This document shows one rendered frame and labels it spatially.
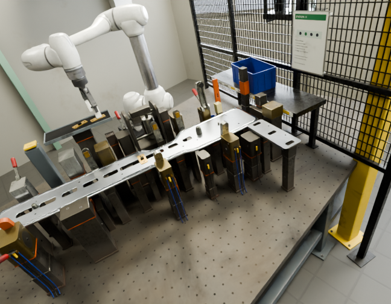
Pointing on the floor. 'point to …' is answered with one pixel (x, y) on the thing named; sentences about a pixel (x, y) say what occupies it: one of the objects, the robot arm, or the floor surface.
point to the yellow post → (345, 221)
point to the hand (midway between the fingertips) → (95, 112)
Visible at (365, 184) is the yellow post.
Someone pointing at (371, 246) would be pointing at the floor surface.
